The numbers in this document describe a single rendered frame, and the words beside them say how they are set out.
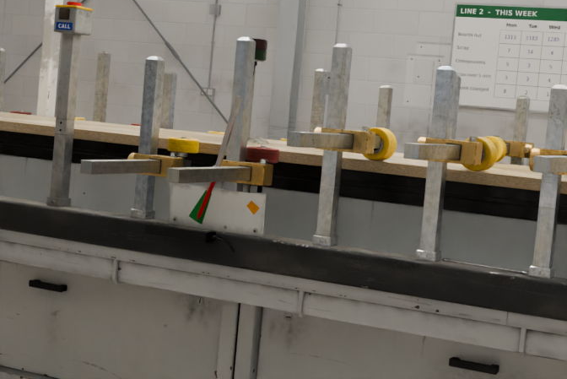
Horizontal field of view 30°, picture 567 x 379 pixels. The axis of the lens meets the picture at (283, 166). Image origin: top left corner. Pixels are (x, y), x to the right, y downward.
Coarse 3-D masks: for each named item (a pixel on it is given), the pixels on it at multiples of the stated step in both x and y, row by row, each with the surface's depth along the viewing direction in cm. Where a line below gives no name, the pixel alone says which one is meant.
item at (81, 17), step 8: (56, 8) 272; (72, 8) 270; (80, 8) 272; (88, 8) 274; (56, 16) 272; (72, 16) 270; (80, 16) 271; (88, 16) 274; (80, 24) 272; (88, 24) 275; (64, 32) 272; (72, 32) 271; (80, 32) 272; (88, 32) 275
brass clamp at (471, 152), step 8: (456, 144) 229; (464, 144) 228; (472, 144) 227; (480, 144) 230; (464, 152) 228; (472, 152) 227; (480, 152) 230; (432, 160) 231; (440, 160) 230; (448, 160) 230; (456, 160) 229; (464, 160) 228; (472, 160) 227; (480, 160) 231
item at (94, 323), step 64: (0, 192) 310; (128, 192) 291; (256, 192) 275; (384, 192) 260; (448, 192) 253; (512, 192) 246; (448, 256) 253; (512, 256) 246; (0, 320) 315; (64, 320) 305; (128, 320) 296; (192, 320) 287; (256, 320) 277; (320, 320) 271
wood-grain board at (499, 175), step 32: (0, 128) 303; (32, 128) 298; (96, 128) 307; (128, 128) 335; (160, 128) 368; (288, 160) 264; (320, 160) 261; (352, 160) 257; (384, 160) 260; (416, 160) 280
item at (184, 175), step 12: (168, 168) 221; (180, 168) 223; (192, 168) 227; (204, 168) 231; (216, 168) 235; (228, 168) 240; (240, 168) 245; (168, 180) 222; (180, 180) 221; (192, 180) 226; (204, 180) 230; (216, 180) 235; (228, 180) 240; (240, 180) 246
